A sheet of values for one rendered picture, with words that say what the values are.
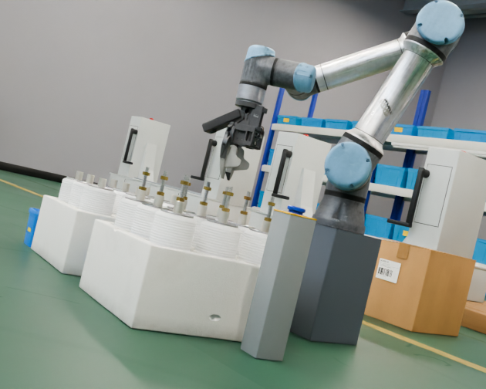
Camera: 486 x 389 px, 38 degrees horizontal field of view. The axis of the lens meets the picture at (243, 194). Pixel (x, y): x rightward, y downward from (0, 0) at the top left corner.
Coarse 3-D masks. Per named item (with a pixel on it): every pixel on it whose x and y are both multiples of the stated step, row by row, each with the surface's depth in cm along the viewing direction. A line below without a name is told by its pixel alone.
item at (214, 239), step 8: (208, 224) 162; (216, 224) 161; (200, 232) 164; (208, 232) 162; (216, 232) 161; (224, 232) 161; (232, 232) 162; (240, 232) 164; (200, 240) 163; (208, 240) 161; (216, 240) 161; (224, 240) 161; (232, 240) 162; (200, 248) 162; (208, 248) 161; (216, 248) 161; (224, 248) 161; (232, 248) 163; (224, 256) 161; (232, 256) 163
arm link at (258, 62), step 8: (248, 48) 191; (256, 48) 188; (264, 48) 188; (248, 56) 189; (256, 56) 188; (264, 56) 188; (272, 56) 190; (248, 64) 189; (256, 64) 188; (264, 64) 188; (272, 64) 187; (248, 72) 188; (256, 72) 188; (264, 72) 188; (240, 80) 191; (248, 80) 188; (256, 80) 188; (264, 80) 189; (264, 88) 189
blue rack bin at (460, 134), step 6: (456, 132) 670; (462, 132) 664; (468, 132) 659; (474, 132) 653; (480, 132) 649; (456, 138) 669; (462, 138) 664; (468, 138) 659; (474, 138) 653; (480, 138) 648
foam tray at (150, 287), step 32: (96, 224) 181; (96, 256) 176; (128, 256) 158; (160, 256) 150; (192, 256) 154; (96, 288) 171; (128, 288) 155; (160, 288) 151; (192, 288) 155; (224, 288) 159; (128, 320) 151; (160, 320) 152; (192, 320) 156; (224, 320) 160
